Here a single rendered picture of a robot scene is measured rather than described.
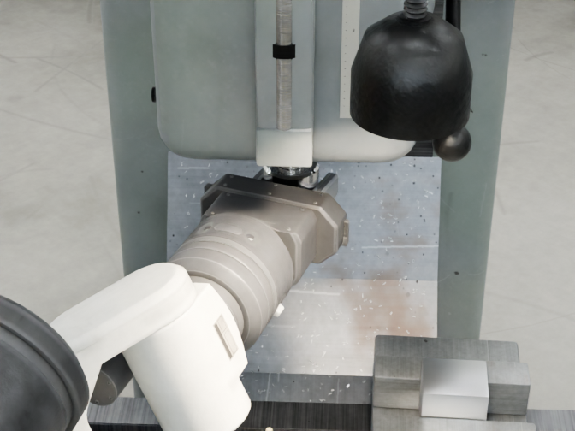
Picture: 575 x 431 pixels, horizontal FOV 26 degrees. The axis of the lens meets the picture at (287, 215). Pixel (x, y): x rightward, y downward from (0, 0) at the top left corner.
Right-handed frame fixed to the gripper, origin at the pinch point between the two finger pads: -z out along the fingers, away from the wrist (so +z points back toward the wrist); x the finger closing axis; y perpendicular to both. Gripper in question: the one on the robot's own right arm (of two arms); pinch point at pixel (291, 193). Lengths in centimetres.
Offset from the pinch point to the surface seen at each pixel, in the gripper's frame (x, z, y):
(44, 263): 116, -135, 122
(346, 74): -6.9, 7.4, -15.7
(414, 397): -10.5, -6.6, 24.5
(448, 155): -14.1, 3.7, -8.6
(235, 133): 0.7, 9.8, -10.6
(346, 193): 6.0, -34.7, 20.9
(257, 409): 6.8, -8.7, 33.2
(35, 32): 190, -255, 121
